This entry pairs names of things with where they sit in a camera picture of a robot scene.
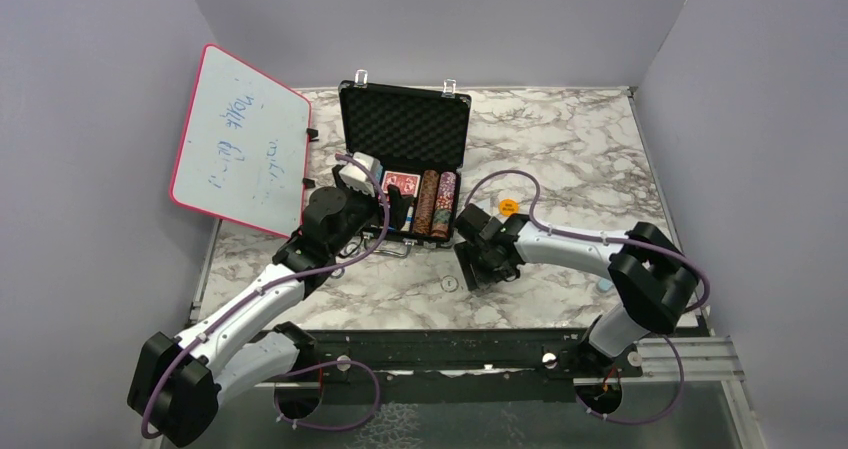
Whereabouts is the black poker case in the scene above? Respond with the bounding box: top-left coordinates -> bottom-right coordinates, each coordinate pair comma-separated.
338,69 -> 472,249

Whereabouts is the pink framed whiteboard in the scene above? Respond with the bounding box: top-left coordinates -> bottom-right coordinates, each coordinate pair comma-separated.
169,44 -> 312,237

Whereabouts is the orange dealer button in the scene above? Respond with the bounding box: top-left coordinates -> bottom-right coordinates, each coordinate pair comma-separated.
498,199 -> 520,217

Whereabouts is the red playing card deck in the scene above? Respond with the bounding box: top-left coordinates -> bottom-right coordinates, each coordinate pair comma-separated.
382,171 -> 421,197

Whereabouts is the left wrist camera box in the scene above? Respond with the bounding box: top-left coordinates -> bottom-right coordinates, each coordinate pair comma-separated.
339,152 -> 383,197

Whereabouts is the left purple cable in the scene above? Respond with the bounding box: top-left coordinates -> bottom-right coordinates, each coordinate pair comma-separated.
140,154 -> 392,441

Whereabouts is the blue playing card deck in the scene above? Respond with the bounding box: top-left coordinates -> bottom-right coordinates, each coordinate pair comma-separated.
402,206 -> 415,231

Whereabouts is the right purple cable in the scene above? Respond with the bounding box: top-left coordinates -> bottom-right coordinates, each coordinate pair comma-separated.
463,169 -> 712,427

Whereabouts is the purple cable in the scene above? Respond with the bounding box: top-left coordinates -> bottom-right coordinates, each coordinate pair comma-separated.
140,154 -> 392,441
463,169 -> 712,427

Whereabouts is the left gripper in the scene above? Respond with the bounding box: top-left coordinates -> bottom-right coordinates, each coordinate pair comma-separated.
329,165 -> 413,255

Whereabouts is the white poker chip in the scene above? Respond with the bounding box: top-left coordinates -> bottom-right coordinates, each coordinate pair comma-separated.
440,275 -> 459,293

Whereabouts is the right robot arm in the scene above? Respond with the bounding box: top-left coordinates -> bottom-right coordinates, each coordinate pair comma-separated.
454,204 -> 702,376

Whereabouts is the purple green chip stack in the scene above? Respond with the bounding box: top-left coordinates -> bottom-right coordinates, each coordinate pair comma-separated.
430,172 -> 457,238

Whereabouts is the orange black chip stack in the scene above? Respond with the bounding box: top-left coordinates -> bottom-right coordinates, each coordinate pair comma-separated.
412,170 -> 440,235

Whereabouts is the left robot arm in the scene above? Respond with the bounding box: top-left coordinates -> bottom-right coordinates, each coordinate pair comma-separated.
127,186 -> 390,447

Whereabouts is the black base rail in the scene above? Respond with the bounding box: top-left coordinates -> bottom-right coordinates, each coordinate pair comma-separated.
182,323 -> 690,408

